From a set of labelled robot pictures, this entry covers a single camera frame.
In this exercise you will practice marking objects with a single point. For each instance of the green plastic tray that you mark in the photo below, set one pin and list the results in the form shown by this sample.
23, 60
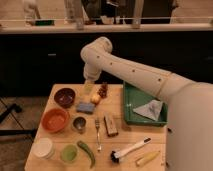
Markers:
133, 98

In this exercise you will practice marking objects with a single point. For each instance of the green box on counter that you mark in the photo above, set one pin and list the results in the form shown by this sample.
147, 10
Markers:
44, 23

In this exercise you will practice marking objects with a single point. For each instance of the grey folded cloth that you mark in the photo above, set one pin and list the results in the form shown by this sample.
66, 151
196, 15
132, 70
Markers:
150, 110

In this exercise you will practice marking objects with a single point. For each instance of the green small bowl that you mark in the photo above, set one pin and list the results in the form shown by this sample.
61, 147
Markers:
68, 153

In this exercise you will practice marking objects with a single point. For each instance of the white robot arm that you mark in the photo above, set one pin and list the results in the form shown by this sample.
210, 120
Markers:
189, 140

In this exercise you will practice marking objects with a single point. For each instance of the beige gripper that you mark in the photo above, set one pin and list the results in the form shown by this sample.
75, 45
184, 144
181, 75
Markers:
88, 86

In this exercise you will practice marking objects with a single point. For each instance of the black stand legs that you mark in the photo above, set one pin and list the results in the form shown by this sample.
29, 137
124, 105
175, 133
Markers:
11, 125

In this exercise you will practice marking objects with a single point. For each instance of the dark brown bowl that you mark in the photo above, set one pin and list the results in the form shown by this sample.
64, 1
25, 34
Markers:
65, 97

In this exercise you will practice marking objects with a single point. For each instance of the small metal cup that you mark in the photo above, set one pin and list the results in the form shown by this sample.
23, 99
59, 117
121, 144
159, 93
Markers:
79, 124

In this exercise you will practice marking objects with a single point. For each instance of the orange bowl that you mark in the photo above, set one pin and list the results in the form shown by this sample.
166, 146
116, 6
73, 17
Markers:
55, 120

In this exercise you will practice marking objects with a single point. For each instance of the white handled black brush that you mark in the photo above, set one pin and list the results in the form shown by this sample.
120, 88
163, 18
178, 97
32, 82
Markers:
117, 155

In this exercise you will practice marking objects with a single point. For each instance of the blue sponge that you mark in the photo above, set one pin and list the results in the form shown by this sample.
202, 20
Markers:
87, 108

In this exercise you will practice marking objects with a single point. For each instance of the wooden block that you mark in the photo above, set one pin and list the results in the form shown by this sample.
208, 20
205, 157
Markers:
110, 126

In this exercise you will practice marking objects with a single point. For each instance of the yellow round fruit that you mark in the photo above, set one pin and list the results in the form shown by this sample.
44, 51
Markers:
95, 99

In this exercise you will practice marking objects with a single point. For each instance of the metal fork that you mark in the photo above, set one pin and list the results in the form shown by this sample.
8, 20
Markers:
97, 126

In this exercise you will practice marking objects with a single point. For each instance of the green chili pepper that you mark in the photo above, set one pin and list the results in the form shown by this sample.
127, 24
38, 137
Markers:
88, 151

